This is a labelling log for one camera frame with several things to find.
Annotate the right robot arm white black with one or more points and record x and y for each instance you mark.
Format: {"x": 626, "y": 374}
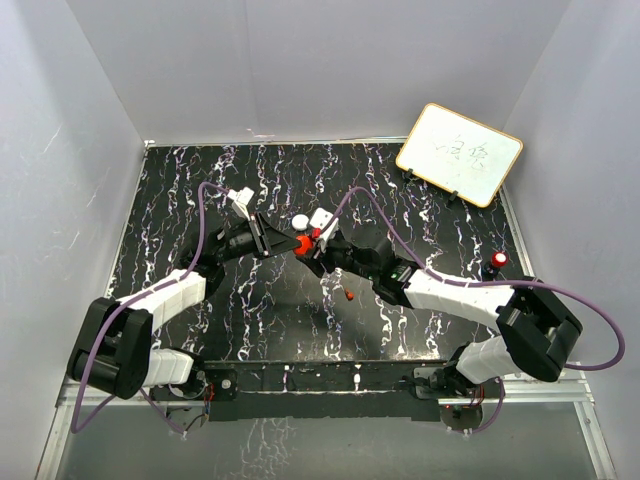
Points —
{"x": 535, "y": 331}

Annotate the red earbud charging case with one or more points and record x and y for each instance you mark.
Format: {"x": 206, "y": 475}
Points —
{"x": 306, "y": 244}

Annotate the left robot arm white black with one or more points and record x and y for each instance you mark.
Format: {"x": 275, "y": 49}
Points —
{"x": 114, "y": 345}

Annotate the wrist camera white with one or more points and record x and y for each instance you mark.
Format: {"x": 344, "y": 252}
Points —
{"x": 324, "y": 225}
{"x": 240, "y": 201}

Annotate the black front base bar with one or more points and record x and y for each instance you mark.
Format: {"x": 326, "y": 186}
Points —
{"x": 318, "y": 389}

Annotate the white earbud charging case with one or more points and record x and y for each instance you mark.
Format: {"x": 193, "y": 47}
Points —
{"x": 300, "y": 222}

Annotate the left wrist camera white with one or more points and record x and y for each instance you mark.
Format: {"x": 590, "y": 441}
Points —
{"x": 240, "y": 201}

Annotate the red emergency stop button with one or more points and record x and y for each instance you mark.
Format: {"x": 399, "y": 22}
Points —
{"x": 499, "y": 260}

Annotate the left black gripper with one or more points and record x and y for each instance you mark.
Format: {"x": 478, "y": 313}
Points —
{"x": 268, "y": 241}

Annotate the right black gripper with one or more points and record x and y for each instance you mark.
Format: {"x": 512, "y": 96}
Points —
{"x": 326, "y": 253}

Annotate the whiteboard with wooden frame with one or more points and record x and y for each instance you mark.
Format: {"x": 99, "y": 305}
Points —
{"x": 458, "y": 155}

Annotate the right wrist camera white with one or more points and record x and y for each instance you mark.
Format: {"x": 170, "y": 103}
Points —
{"x": 324, "y": 225}

